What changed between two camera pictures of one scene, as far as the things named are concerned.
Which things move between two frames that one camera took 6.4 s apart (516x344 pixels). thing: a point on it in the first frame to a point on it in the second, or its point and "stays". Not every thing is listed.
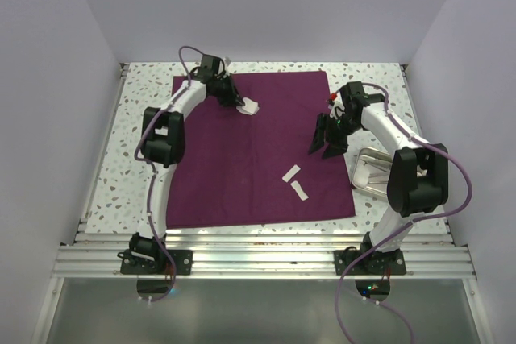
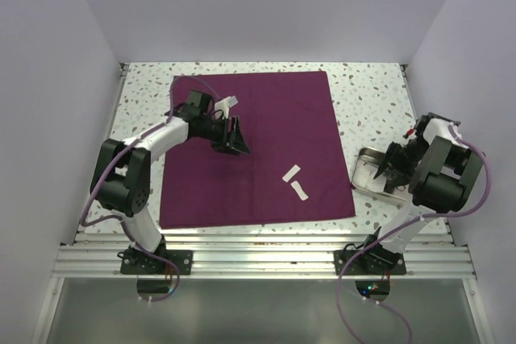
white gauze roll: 303,196 stays
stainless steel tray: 371,170 stays
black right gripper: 339,147 to 404,173
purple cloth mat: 240,167 stays
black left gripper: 233,97 to 230,142
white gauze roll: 291,173 stays
